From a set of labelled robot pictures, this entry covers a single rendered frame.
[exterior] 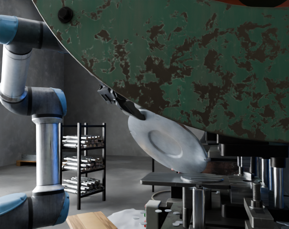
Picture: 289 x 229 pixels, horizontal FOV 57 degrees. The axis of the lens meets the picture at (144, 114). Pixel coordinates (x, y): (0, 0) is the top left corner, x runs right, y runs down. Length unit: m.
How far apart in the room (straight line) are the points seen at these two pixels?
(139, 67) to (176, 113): 0.08
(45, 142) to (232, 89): 0.86
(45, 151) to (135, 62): 0.78
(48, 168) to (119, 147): 6.86
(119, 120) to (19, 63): 7.07
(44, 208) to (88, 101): 7.30
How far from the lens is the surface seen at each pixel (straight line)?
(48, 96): 1.11
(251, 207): 0.67
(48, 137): 1.09
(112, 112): 7.95
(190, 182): 0.76
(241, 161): 0.80
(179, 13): 0.37
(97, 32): 0.39
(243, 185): 0.77
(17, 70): 0.90
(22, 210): 1.07
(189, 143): 0.77
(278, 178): 0.74
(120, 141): 7.87
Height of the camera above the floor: 0.94
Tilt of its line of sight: 2 degrees up
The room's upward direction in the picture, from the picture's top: straight up
